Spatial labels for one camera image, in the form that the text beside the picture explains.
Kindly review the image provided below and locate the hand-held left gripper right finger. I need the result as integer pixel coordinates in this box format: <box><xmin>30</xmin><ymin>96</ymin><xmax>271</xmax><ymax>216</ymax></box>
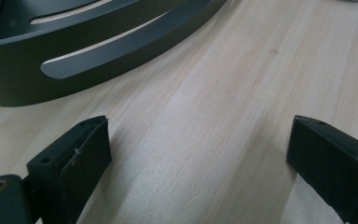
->
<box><xmin>285</xmin><ymin>114</ymin><xmax>358</xmax><ymax>224</ymax></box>

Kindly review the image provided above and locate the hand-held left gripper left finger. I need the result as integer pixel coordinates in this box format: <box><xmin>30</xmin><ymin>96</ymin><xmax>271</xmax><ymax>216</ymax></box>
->
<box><xmin>26</xmin><ymin>115</ymin><xmax>113</xmax><ymax>224</ymax></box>

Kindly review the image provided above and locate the dark slotted basket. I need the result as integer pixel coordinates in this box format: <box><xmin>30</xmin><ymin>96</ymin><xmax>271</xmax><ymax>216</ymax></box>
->
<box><xmin>0</xmin><ymin>0</ymin><xmax>228</xmax><ymax>108</ymax></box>

